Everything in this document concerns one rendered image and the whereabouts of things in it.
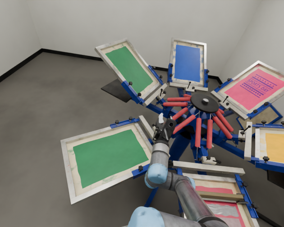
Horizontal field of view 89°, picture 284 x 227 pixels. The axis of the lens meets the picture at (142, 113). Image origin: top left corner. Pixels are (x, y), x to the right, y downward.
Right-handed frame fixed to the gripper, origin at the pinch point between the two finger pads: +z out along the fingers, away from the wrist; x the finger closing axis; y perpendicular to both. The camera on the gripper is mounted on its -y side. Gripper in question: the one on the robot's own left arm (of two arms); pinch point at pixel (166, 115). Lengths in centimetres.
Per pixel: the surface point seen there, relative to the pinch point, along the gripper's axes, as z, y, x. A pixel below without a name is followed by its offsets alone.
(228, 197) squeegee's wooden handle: -6, 52, 75
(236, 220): -18, 61, 86
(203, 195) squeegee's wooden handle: -10, 55, 56
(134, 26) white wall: 382, 65, -101
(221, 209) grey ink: -13, 62, 75
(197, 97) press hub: 81, 30, 42
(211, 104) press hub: 75, 28, 57
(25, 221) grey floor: -49, 182, -92
